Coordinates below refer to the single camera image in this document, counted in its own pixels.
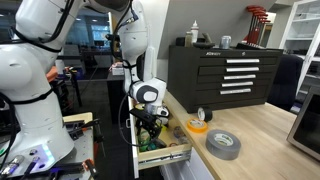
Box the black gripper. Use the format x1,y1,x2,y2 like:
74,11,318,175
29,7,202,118
141,112,164,141

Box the olive grey bottle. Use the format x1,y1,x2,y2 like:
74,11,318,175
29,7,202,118
184,30,194,48

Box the black floor cabinet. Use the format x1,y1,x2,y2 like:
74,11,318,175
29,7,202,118
106,71,131,124

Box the dark grey tape roll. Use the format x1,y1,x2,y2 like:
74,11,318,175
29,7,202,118
153,137,168,150

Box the black office chair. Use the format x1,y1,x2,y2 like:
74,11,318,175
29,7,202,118
267,54,305,113

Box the grey duct tape roll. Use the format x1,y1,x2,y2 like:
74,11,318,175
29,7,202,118
205,129,242,161

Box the red T-handle hex keys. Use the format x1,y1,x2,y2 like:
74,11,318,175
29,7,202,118
244,4,272,46

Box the white tissue box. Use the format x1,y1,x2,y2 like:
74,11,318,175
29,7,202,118
110,62,126,76

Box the large green tape roll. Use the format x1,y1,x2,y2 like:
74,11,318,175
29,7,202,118
137,130,157,145

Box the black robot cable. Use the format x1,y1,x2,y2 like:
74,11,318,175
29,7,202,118
111,0,144,148

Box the white squeeze bottle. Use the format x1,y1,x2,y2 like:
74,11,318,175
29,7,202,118
190,19,200,44

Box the small black tape roll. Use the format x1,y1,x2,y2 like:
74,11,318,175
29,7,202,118
197,106,214,123

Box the orange tape roll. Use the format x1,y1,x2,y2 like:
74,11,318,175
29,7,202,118
186,117,209,134

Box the robot mounting table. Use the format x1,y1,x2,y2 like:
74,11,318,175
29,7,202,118
0,112,101,180

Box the yellow black tape roll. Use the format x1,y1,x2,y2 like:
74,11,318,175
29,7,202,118
159,117,170,132

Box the blue tape roll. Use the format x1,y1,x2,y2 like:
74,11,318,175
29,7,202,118
173,125,186,139

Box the black metal tool chest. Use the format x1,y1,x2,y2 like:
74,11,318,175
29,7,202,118
165,44,284,114

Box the silver metal can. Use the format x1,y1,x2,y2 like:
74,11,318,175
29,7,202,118
219,35,232,50

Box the white glass door cabinet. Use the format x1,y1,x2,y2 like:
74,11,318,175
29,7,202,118
279,0,320,101

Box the silver framed appliance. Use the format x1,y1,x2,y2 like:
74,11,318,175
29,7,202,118
286,85,320,162

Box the wooden drawer white front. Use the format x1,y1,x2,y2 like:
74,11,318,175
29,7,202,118
125,94,193,179

